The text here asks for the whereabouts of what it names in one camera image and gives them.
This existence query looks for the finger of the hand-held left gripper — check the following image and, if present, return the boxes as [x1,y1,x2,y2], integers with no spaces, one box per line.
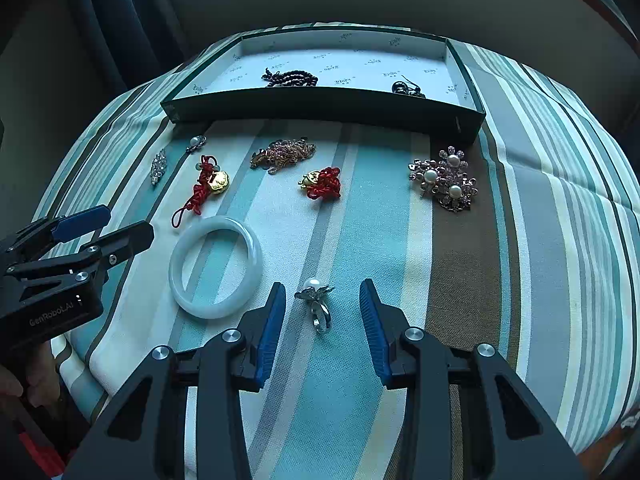
[0,205,112,262]
[7,220,155,286]

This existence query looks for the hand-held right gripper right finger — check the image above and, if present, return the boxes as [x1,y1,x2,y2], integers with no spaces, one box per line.
[359,278,588,480]

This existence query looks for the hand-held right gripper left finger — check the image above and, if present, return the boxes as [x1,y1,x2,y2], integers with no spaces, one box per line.
[62,281,288,480]

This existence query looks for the silver pearl ring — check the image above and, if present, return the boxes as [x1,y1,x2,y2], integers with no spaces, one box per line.
[294,278,335,335]

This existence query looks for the white jade bangle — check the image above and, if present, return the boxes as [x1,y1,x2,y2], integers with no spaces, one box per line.
[169,215,263,320]

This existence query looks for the silver rhinestone brooch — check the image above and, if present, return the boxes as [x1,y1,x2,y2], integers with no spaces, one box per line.
[150,147,168,187]

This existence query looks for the red cord gold charm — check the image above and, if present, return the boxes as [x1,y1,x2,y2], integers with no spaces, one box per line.
[171,155,231,229]

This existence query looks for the red knot gold charm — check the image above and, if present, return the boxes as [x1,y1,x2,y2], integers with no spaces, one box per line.
[298,166,343,200]

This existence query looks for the pearl flower brooch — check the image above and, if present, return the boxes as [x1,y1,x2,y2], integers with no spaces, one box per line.
[408,146,478,213]

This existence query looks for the gold chain necklace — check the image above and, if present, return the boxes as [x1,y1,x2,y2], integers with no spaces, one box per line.
[250,137,317,176]

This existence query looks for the dark green jewelry box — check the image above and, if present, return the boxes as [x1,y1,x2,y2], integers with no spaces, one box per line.
[160,28,487,145]

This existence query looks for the person's left hand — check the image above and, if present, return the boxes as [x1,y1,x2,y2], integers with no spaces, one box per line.
[0,345,66,411]

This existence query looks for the striped teal tablecloth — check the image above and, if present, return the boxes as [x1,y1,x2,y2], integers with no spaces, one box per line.
[30,22,640,480]

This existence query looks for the red cloth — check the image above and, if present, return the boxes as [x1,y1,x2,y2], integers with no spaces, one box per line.
[17,432,66,476]

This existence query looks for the dark blue curtain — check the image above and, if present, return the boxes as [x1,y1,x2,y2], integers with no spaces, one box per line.
[65,0,191,96]

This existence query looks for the black gourd pendant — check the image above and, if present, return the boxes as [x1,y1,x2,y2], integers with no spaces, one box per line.
[390,76,427,99]

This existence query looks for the dark red bead bracelet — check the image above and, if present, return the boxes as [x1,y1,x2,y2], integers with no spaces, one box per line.
[261,67,319,89]

